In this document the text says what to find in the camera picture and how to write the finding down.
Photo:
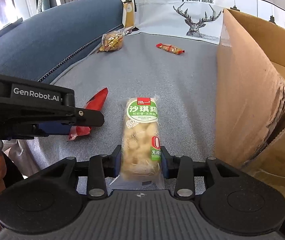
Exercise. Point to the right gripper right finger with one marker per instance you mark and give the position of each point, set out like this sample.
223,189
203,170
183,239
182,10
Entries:
181,169

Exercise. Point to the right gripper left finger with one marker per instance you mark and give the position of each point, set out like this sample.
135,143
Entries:
101,167

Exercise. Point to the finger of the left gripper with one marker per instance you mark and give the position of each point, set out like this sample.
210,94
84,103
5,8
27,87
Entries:
51,128
87,118

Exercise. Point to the dark red snack stick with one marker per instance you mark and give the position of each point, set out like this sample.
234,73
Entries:
84,127

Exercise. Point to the green sachima cake pack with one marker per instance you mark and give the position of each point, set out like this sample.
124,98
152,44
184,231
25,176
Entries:
141,161

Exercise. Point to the clear bag of candies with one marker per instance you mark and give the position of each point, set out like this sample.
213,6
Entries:
112,41

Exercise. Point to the small red peanut candy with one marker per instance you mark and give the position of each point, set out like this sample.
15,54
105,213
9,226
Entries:
170,48

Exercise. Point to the cardboard box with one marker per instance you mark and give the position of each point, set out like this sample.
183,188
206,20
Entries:
250,97

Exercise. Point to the deer print sofa cover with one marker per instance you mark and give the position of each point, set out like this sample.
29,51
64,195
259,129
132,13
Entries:
184,84

